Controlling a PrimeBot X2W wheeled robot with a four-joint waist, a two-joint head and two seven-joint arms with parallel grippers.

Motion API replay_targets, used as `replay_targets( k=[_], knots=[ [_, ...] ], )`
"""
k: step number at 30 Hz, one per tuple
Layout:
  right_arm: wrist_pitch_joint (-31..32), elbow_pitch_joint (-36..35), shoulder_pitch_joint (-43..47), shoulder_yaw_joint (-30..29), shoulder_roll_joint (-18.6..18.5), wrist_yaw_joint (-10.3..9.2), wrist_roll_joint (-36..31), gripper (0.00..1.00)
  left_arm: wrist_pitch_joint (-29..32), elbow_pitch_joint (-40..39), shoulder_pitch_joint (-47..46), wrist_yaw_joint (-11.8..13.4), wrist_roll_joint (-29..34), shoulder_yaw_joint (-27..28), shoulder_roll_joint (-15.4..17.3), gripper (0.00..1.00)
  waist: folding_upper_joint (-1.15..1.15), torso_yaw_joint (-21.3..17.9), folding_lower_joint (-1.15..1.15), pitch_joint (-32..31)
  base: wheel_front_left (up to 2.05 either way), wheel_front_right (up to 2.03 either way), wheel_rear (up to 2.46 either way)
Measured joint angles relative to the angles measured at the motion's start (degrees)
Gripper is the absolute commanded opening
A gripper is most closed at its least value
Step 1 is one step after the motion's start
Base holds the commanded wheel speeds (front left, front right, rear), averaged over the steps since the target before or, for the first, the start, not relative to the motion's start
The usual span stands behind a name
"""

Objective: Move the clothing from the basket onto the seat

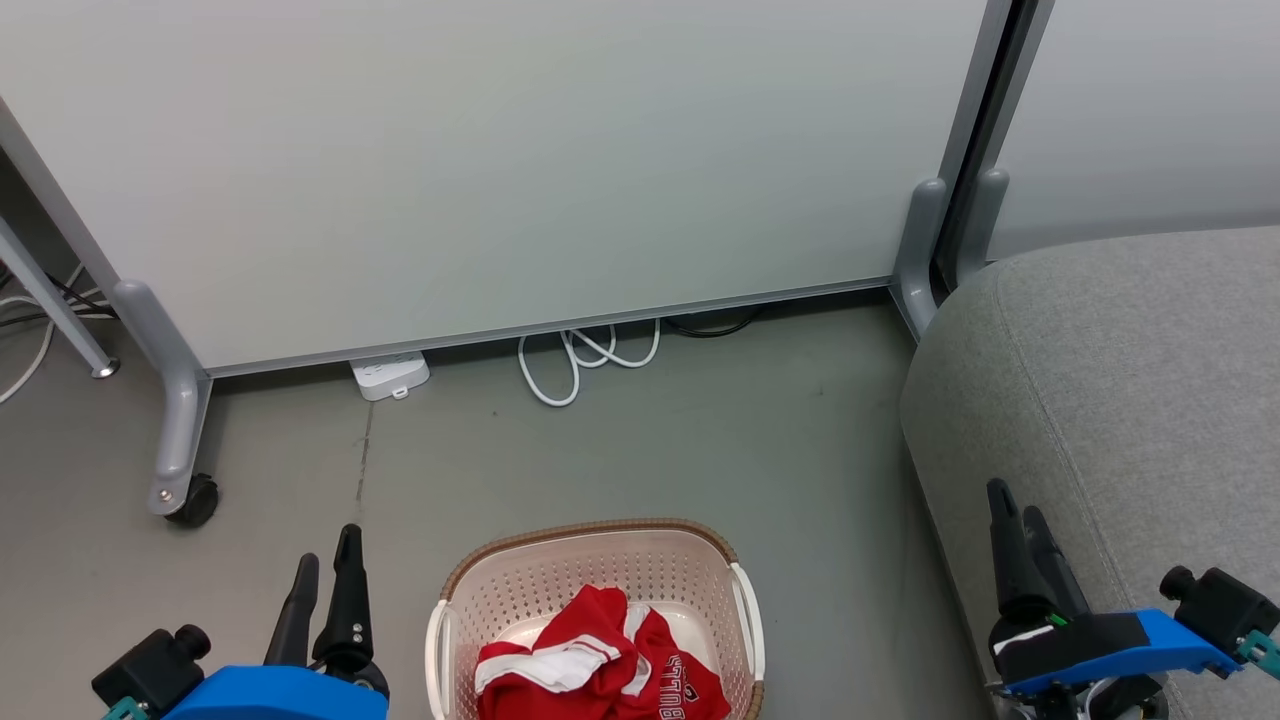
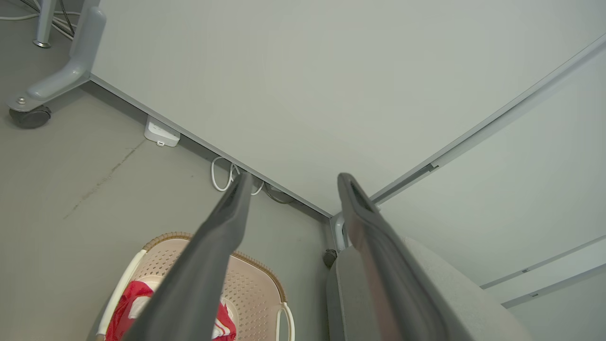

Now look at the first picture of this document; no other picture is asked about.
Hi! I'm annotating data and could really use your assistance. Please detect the black cables under table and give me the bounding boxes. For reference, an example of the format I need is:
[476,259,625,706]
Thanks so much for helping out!
[0,275,117,327]

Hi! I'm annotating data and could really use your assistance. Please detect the white power strip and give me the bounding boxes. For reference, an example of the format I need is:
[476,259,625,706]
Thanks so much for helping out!
[350,350,431,402]

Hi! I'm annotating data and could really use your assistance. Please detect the black floor cable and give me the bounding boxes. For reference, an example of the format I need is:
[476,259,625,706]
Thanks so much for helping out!
[663,305,771,339]

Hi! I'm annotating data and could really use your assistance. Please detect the teal right camera connector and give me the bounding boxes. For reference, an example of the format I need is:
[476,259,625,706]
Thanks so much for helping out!
[1238,630,1280,682]

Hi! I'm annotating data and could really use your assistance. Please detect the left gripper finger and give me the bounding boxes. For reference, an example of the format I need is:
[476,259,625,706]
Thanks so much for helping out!
[264,553,321,667]
[312,523,376,674]

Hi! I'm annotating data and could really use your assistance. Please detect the white coiled power cable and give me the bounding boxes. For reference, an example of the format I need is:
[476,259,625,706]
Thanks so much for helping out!
[517,318,662,408]

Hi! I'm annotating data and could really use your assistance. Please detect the grey fabric sofa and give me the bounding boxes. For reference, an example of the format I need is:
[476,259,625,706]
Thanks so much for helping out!
[900,226,1280,720]

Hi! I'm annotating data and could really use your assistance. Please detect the black caster wheel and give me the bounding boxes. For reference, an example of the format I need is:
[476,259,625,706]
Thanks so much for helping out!
[165,473,220,529]

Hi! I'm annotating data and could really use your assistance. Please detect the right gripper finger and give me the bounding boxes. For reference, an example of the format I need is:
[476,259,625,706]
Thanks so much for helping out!
[986,478,1053,624]
[1022,505,1092,620]

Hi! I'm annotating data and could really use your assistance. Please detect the grey metal table leg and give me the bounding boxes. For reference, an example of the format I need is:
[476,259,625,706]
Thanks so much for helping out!
[0,215,121,380]

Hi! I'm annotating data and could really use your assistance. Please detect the grey partition leg with caster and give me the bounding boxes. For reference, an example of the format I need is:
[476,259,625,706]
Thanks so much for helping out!
[110,280,213,517]

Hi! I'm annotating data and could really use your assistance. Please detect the white cable under table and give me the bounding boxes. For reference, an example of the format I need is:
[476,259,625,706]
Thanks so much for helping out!
[0,262,101,406]

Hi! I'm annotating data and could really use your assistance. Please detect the white perforated laundry basket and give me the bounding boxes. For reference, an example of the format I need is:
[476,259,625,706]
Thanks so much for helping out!
[425,518,767,720]

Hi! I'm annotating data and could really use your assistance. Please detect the large white partition panel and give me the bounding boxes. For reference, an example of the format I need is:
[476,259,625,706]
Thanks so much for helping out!
[0,0,1016,379]

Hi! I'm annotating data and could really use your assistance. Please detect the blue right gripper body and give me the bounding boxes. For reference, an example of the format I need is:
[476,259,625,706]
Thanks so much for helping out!
[988,608,1243,720]

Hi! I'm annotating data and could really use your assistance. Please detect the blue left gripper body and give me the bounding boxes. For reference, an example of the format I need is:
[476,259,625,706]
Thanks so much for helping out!
[165,660,391,720]

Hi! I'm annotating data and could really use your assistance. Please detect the red shorts with white stripes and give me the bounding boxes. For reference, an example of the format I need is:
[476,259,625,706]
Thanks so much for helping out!
[474,584,653,720]

